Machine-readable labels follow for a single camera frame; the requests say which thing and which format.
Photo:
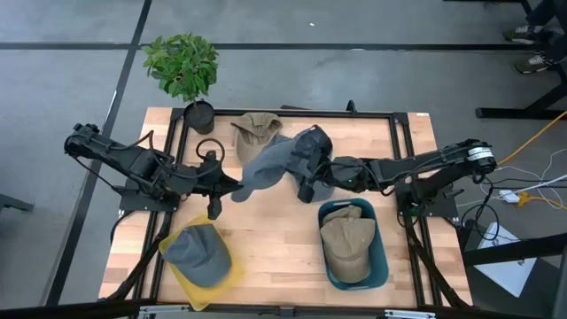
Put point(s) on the black desk stand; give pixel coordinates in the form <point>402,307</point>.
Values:
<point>509,113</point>

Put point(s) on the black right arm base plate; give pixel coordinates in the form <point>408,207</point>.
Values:
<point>443,208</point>

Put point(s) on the teal plastic bin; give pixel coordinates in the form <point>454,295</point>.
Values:
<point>381,266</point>

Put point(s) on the silver metal bracket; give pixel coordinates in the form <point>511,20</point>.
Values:
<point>164,308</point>
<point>409,314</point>

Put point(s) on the black desk bar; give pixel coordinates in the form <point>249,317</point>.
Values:
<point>509,254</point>

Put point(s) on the white flat box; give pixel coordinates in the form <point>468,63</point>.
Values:
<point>509,274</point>

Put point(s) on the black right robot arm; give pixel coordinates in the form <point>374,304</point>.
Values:
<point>425,166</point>

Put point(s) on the person's shoe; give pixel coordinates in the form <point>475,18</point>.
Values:
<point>533,64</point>
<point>520,34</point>

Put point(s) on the yellow plastic bin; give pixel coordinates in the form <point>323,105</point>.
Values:
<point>195,299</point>

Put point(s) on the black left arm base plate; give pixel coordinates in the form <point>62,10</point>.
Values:
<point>133,201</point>

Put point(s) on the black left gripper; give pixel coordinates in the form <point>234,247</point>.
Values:
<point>208,181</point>

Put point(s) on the dark grey baseball cap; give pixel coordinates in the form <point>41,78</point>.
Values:
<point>316,146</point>

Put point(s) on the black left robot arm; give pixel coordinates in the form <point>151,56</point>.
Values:
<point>128,161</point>

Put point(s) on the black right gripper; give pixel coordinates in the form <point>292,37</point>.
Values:
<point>352,173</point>

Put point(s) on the yellow plug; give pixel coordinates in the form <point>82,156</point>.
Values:
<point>524,199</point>

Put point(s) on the grey furniture foot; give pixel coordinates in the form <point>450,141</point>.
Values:
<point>13,203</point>

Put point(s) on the person's leg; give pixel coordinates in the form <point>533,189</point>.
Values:
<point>547,11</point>
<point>559,44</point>

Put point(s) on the black aluminium rig frame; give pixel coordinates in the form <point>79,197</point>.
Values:
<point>376,114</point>

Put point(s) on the green plant in black pot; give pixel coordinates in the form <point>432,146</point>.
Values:
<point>184,66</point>

